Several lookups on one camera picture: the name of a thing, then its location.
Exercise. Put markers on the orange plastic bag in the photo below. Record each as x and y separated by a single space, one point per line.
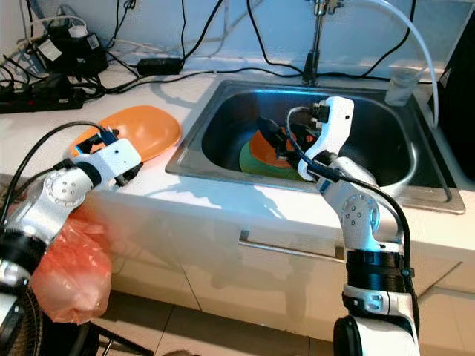
74 274

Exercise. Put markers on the translucent white cylinder container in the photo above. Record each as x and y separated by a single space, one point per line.
404 85

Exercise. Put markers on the orange plastic plate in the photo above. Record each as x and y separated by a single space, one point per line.
148 126

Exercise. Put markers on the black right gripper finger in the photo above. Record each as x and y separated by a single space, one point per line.
271 132

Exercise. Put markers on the green plate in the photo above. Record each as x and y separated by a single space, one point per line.
252 163

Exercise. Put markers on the black fan stand legs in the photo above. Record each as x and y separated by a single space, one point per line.
126 343

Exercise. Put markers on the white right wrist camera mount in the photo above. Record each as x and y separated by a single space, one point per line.
334 126

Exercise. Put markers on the small black power brick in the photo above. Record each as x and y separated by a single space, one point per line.
159 65

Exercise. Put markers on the metal fan grille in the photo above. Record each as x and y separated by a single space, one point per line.
26 326

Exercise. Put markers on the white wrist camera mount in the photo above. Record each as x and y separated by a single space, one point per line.
122 157
334 126

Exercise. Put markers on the black power strip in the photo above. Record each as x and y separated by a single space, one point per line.
44 95

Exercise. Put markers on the stainless steel sink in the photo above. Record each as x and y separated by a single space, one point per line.
393 148

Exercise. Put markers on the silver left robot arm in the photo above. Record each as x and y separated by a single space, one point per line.
59 200

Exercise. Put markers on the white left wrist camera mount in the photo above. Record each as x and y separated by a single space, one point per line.
122 157

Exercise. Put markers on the black labelled power adapter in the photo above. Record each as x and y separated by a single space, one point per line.
74 48

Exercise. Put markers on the silver curved faucet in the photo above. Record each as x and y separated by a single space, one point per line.
317 44

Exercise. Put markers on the white cabinet front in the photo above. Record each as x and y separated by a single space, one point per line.
267 289

